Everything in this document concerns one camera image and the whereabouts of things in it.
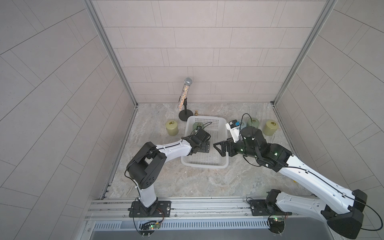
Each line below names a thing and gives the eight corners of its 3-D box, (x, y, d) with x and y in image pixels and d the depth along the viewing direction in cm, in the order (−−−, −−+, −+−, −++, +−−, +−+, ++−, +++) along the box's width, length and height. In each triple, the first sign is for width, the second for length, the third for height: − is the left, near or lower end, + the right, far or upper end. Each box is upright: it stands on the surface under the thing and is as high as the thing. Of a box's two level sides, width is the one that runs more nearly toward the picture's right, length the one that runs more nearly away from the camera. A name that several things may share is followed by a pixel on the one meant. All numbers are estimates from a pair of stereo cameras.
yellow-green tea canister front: (167, 135, 100) (165, 128, 93) (168, 127, 104) (166, 120, 97) (177, 135, 100) (176, 128, 93) (178, 128, 104) (177, 120, 97)
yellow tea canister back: (264, 135, 100) (269, 128, 93) (261, 127, 104) (266, 120, 97) (274, 135, 100) (280, 128, 93) (271, 127, 104) (276, 120, 98)
